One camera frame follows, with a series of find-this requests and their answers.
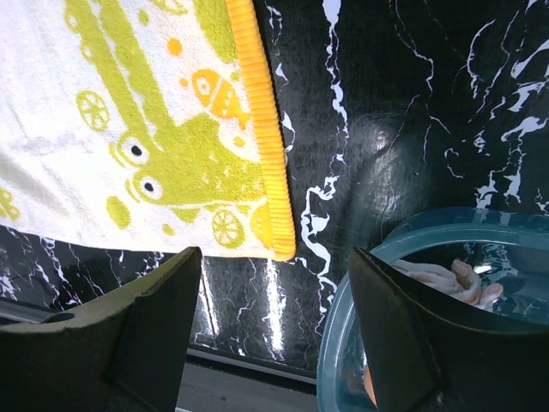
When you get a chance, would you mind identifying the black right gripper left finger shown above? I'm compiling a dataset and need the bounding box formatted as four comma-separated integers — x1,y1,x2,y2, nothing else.
1,247,202,411

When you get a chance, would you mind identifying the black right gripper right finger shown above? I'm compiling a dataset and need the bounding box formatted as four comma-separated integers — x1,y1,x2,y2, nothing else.
348,248,548,411

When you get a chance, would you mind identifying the orange polka dot towel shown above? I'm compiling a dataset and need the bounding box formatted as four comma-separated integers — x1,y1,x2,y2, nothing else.
351,256,503,411

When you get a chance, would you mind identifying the yellow patterned towel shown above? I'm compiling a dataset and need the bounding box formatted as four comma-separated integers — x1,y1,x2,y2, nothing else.
1,1,296,261

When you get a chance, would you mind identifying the blue translucent plastic tray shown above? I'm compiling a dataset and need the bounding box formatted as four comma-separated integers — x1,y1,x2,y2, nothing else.
317,208,548,411

